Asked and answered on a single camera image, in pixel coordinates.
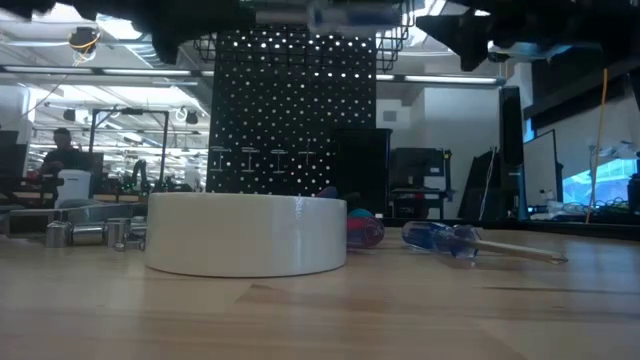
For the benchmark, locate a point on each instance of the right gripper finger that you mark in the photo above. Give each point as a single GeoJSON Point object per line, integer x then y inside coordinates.
{"type": "Point", "coordinates": [472, 45]}

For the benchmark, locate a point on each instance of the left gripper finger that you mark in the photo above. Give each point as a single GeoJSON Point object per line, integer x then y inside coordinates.
{"type": "Point", "coordinates": [165, 47]}

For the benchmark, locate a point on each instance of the black peg board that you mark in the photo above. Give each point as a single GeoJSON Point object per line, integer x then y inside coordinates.
{"type": "Point", "coordinates": [290, 115]}

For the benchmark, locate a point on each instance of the white board panel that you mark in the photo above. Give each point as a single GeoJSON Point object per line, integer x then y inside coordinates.
{"type": "Point", "coordinates": [541, 170]}

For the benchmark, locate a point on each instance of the long ceiling light strip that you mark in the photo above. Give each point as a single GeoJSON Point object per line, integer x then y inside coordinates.
{"type": "Point", "coordinates": [450, 79]}
{"type": "Point", "coordinates": [145, 72]}

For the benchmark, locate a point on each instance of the black pillar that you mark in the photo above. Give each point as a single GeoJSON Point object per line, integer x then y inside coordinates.
{"type": "Point", "coordinates": [511, 145]}

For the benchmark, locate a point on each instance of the black desk with monitor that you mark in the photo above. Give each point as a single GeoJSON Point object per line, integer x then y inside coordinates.
{"type": "Point", "coordinates": [417, 162]}

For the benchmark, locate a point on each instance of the leaning black panel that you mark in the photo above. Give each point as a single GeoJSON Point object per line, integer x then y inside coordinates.
{"type": "Point", "coordinates": [475, 190]}

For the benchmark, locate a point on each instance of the person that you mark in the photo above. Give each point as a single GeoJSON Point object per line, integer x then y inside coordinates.
{"type": "Point", "coordinates": [64, 157]}

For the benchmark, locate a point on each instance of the white appliance box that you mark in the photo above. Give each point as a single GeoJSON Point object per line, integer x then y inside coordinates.
{"type": "Point", "coordinates": [75, 186]}

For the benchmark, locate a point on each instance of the black bin box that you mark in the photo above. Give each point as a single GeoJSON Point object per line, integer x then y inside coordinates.
{"type": "Point", "coordinates": [362, 170]}

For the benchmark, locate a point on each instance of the blue lit screen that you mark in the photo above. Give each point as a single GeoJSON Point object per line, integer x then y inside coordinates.
{"type": "Point", "coordinates": [605, 182]}

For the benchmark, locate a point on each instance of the grey blue wrench pouch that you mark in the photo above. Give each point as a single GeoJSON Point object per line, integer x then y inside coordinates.
{"type": "Point", "coordinates": [80, 212]}

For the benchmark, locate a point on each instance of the black monitor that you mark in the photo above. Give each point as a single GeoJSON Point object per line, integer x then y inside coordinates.
{"type": "Point", "coordinates": [12, 155]}

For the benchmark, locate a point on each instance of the black frame stand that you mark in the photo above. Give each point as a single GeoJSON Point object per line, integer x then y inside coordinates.
{"type": "Point", "coordinates": [131, 111]}

